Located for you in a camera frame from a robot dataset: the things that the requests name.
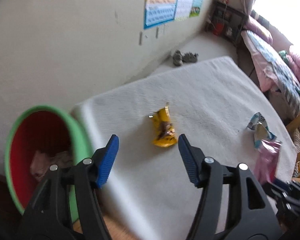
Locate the red bin with green rim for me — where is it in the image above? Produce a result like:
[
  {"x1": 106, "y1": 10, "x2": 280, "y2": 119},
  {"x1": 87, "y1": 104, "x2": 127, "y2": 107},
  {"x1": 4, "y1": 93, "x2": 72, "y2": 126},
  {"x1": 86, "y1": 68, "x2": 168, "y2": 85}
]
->
[{"x1": 5, "y1": 105, "x2": 93, "y2": 213}]

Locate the red bucket on shelf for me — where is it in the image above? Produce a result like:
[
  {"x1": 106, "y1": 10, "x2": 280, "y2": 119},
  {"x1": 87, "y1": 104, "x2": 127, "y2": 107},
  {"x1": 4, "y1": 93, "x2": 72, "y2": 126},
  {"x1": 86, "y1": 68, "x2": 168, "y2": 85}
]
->
[{"x1": 212, "y1": 23, "x2": 224, "y2": 36}]

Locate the pair of grey shoes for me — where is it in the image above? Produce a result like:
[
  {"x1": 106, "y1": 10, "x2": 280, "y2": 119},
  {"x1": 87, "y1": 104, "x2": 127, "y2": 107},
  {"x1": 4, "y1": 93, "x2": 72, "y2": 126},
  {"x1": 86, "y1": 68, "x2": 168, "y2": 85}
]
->
[{"x1": 172, "y1": 50, "x2": 199, "y2": 67}]

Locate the light blue snack wrapper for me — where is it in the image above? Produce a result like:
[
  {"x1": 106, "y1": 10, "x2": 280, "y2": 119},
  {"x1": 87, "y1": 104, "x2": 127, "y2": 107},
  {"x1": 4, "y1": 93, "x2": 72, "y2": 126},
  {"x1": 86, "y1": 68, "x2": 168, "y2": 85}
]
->
[{"x1": 247, "y1": 112, "x2": 277, "y2": 148}]

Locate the white terry table cloth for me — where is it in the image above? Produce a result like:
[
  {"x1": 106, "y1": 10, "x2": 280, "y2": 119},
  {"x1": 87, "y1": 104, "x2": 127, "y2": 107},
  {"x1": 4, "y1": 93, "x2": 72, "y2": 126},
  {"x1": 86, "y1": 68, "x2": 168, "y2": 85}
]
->
[{"x1": 72, "y1": 56, "x2": 297, "y2": 239}]

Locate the blue educational wall poster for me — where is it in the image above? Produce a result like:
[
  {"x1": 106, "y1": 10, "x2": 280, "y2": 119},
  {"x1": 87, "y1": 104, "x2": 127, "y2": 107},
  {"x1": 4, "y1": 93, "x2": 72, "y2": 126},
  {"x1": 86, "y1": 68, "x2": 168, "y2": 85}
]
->
[{"x1": 143, "y1": 0, "x2": 177, "y2": 29}]

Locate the white wall socket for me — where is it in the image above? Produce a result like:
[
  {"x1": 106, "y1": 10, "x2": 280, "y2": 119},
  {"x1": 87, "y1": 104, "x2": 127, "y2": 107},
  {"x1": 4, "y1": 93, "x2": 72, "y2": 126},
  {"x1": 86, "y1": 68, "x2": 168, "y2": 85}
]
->
[{"x1": 139, "y1": 31, "x2": 143, "y2": 46}]

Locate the pink pillow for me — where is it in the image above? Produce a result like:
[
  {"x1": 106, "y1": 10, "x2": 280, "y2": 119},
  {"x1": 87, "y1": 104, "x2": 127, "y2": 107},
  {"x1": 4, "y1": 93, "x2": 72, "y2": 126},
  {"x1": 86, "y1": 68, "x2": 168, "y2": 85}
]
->
[{"x1": 244, "y1": 16, "x2": 273, "y2": 45}]

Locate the dark wooden shelf unit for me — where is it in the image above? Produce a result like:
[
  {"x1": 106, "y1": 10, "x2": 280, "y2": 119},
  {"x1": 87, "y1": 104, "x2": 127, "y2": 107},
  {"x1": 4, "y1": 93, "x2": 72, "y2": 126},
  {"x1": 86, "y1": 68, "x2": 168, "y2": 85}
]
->
[{"x1": 206, "y1": 0, "x2": 248, "y2": 47}]

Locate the bed with patterned quilt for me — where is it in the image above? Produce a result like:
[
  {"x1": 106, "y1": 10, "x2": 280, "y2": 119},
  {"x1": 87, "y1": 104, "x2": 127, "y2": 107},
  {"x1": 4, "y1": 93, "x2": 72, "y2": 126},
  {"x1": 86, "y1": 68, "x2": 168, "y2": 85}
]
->
[{"x1": 241, "y1": 30, "x2": 300, "y2": 117}]

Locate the yellow snack wrapper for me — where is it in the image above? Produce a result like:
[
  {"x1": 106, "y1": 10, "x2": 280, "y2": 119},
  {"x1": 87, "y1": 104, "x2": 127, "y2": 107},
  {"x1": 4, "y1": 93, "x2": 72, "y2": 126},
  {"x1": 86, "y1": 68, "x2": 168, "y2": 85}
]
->
[{"x1": 148, "y1": 103, "x2": 178, "y2": 148}]

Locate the pink snack bag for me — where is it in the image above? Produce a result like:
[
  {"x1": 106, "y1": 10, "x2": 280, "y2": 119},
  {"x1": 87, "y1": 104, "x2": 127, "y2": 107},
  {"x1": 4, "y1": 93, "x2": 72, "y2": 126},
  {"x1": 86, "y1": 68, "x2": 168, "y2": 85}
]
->
[{"x1": 254, "y1": 140, "x2": 281, "y2": 185}]

